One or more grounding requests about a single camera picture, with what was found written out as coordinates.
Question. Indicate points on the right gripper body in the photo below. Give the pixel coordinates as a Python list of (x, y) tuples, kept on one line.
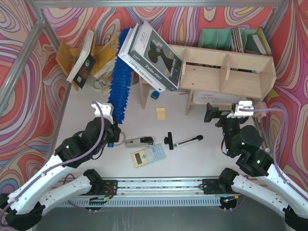
[(221, 118)]

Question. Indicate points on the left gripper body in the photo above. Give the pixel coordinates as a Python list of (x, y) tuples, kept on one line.
[(115, 132)]

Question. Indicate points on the blue microfiber duster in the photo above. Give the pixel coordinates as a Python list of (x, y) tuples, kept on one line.
[(120, 83)]

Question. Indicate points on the white and black utility knife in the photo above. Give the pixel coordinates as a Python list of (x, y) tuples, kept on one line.
[(168, 140)]

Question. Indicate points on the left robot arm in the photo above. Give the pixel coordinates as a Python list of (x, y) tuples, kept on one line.
[(25, 207)]

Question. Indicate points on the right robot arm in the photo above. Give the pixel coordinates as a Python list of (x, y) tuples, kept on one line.
[(282, 194)]

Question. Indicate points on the wooden desktop bookshelf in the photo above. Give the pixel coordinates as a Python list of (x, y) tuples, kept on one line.
[(234, 73)]

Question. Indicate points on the white paper notebook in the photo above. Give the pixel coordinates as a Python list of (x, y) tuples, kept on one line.
[(204, 97)]

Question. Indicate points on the beige and black stapler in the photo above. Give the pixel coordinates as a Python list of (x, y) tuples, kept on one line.
[(140, 142)]

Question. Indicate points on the pink pig toy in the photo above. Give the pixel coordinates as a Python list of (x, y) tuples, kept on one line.
[(261, 114)]

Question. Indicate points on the yellow and blue calculator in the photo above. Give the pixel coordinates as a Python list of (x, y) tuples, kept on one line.
[(148, 155)]

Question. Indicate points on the yellow sticky note pad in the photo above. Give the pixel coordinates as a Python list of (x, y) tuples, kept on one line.
[(161, 113)]

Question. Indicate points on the blue pencil sharpener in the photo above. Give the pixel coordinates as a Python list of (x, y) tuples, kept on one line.
[(155, 95)]

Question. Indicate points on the colored pencils cup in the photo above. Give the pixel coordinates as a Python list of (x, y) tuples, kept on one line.
[(134, 78)]

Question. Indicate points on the white book black cover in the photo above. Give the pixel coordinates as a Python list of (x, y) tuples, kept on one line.
[(83, 62)]

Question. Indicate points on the yellow books stack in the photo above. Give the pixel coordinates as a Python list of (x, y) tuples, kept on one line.
[(104, 55)]

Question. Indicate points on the teal file organizer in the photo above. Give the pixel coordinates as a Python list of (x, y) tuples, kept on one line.
[(222, 39)]

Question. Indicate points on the white Chokladfabriken book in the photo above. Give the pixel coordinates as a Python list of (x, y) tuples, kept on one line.
[(126, 40)]

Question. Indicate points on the yellow wooden book stand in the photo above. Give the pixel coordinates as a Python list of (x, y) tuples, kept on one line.
[(65, 55)]

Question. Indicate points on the Twins story dark book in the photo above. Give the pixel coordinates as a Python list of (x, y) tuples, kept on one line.
[(156, 57)]

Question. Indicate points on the blue and yellow book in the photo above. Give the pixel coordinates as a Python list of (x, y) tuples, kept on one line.
[(262, 37)]

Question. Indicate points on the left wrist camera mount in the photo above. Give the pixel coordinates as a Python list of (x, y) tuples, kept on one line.
[(105, 108)]

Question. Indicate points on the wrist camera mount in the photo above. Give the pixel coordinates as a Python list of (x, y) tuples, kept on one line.
[(105, 108), (241, 109)]

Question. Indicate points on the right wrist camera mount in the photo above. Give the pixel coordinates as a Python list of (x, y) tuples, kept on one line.
[(241, 109)]

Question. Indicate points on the brass padlock with ring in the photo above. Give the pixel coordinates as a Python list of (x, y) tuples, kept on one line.
[(102, 85)]

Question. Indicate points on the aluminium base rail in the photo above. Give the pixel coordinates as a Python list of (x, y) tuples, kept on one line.
[(160, 187)]

